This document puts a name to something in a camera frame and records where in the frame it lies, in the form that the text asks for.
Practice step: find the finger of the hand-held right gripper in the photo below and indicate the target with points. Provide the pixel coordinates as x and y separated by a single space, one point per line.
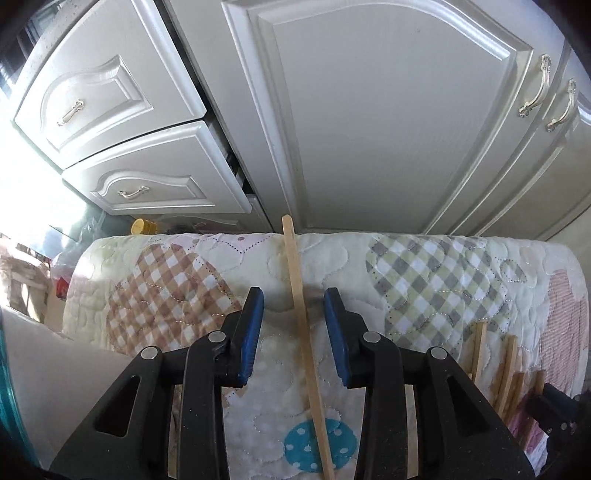
558 406

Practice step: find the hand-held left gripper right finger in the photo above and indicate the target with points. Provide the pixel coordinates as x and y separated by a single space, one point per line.
339 341

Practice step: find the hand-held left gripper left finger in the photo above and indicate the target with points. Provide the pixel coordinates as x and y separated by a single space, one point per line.
247 341

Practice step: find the teal utensil holder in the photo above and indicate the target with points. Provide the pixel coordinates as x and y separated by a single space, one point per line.
5 392

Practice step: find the quilted patchwork mat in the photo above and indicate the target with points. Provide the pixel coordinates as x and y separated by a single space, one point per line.
415 277

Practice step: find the yellow capped oil bottle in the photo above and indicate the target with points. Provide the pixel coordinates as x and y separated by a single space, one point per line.
143 226

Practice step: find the clear plastic bag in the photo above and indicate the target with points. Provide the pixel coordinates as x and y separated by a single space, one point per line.
87 235

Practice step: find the white cabinet drawer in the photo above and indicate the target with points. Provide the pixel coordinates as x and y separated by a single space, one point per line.
106 55
175 157

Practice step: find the white cabinet door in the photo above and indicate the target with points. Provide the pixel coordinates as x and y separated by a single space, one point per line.
369 115
545 175

